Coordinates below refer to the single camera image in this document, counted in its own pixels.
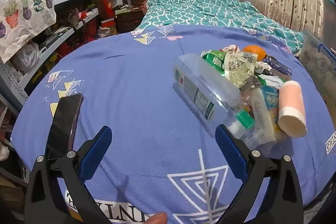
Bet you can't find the clear plastic storage box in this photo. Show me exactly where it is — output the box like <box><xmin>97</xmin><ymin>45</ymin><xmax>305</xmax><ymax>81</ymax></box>
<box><xmin>298</xmin><ymin>30</ymin><xmax>336</xmax><ymax>98</ymax></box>

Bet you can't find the teal patterned quilt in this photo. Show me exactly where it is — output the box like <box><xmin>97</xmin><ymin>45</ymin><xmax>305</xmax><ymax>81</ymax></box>
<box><xmin>131</xmin><ymin>0</ymin><xmax>305</xmax><ymax>54</ymax></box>

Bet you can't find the grey plastic bag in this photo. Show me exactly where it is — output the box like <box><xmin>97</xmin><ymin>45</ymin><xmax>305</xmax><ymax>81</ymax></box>
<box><xmin>10</xmin><ymin>42</ymin><xmax>40</xmax><ymax>72</ymax></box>

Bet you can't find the dark wooden nightstand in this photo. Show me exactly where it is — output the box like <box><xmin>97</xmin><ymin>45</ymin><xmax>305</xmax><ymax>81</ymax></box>
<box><xmin>115</xmin><ymin>6</ymin><xmax>143</xmax><ymax>34</ymax></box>

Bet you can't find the blue printed bedsheet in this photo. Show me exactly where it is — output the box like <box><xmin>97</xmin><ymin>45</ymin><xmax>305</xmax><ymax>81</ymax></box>
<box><xmin>10</xmin><ymin>25</ymin><xmax>336</xmax><ymax>224</ymax></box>

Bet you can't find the black smartphone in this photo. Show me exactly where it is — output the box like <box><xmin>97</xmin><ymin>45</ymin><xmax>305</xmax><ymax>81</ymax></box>
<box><xmin>45</xmin><ymin>93</ymin><xmax>84</xmax><ymax>161</ymax></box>

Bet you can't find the white printed packet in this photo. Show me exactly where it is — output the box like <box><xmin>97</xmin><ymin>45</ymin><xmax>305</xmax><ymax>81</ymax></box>
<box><xmin>249</xmin><ymin>86</ymin><xmax>280</xmax><ymax>146</ymax></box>

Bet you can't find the red gift box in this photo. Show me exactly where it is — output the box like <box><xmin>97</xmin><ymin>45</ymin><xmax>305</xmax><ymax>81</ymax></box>
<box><xmin>98</xmin><ymin>0</ymin><xmax>116</xmax><ymax>28</ymax></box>

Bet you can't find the green snack wrapper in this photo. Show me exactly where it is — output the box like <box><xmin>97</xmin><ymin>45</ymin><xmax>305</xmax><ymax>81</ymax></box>
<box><xmin>201</xmin><ymin>49</ymin><xmax>229</xmax><ymax>75</ymax></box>

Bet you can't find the crumpled white printed wrapper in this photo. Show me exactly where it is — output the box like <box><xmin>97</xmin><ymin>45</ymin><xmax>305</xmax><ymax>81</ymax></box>
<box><xmin>224</xmin><ymin>51</ymin><xmax>258</xmax><ymax>89</ymax></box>

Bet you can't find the person's left hand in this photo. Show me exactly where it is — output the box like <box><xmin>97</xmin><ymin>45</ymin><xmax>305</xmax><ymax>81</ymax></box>
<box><xmin>143</xmin><ymin>213</ymin><xmax>168</xmax><ymax>224</ymax></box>

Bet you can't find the red and white wrapper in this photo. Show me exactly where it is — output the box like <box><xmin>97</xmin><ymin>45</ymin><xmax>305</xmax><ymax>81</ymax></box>
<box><xmin>220</xmin><ymin>44</ymin><xmax>240</xmax><ymax>52</ymax></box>

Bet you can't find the clear plastic bottle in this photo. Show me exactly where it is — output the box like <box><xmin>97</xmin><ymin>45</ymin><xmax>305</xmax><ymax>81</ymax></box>
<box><xmin>172</xmin><ymin>53</ymin><xmax>256</xmax><ymax>135</ymax></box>

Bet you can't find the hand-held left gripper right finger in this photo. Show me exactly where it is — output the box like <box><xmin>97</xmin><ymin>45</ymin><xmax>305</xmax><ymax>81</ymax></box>
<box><xmin>215</xmin><ymin>124</ymin><xmax>305</xmax><ymax>224</ymax></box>

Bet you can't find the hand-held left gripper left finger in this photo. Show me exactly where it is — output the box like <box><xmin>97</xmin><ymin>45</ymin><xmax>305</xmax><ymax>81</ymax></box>
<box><xmin>25</xmin><ymin>125</ymin><xmax>113</xmax><ymax>224</ymax></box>

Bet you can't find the orange fruit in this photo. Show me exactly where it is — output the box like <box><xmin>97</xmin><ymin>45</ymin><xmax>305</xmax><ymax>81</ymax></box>
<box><xmin>242</xmin><ymin>45</ymin><xmax>267</xmax><ymax>62</ymax></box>

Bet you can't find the pink paper roll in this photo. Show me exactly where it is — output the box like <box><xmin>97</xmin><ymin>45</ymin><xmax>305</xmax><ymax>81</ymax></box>
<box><xmin>278</xmin><ymin>80</ymin><xmax>308</xmax><ymax>138</ymax></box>

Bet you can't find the cactus print cloth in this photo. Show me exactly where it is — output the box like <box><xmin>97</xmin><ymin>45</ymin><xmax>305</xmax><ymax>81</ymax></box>
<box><xmin>0</xmin><ymin>0</ymin><xmax>56</xmax><ymax>63</ymax></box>

